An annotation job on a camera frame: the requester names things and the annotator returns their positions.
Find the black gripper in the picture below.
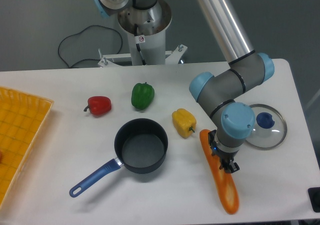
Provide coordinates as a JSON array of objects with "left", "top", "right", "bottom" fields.
[{"left": 208, "top": 129, "right": 240, "bottom": 173}]

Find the long orange bread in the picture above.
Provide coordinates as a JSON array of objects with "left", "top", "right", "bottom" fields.
[{"left": 199, "top": 129, "right": 240, "bottom": 215}]

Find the yellow bell pepper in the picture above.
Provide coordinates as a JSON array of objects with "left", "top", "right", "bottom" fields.
[{"left": 171, "top": 108, "right": 197, "bottom": 139}]

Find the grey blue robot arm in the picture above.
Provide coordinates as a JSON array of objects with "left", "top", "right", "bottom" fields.
[{"left": 93, "top": 0, "right": 275, "bottom": 173}]

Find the glass lid blue knob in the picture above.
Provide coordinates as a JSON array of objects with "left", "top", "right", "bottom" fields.
[{"left": 245, "top": 103, "right": 288, "bottom": 151}]

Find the green bell pepper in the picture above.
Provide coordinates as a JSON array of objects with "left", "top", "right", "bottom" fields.
[{"left": 131, "top": 82, "right": 155, "bottom": 110}]

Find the black device table corner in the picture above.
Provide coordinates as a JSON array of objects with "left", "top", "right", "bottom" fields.
[{"left": 307, "top": 187, "right": 320, "bottom": 213}]

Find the red bell pepper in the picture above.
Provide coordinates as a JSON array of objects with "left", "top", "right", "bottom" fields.
[{"left": 83, "top": 96, "right": 112, "bottom": 116}]

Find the yellow woven basket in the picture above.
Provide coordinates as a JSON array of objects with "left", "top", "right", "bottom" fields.
[{"left": 0, "top": 86, "right": 54, "bottom": 205}]

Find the dark saucepan blue handle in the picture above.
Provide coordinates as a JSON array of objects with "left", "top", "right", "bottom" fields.
[{"left": 69, "top": 118, "right": 168, "bottom": 198}]

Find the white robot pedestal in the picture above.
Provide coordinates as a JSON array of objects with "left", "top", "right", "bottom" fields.
[{"left": 98, "top": 0, "right": 188, "bottom": 67}]

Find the black floor cable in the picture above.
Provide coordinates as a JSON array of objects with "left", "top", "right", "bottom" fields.
[{"left": 57, "top": 24, "right": 124, "bottom": 69}]

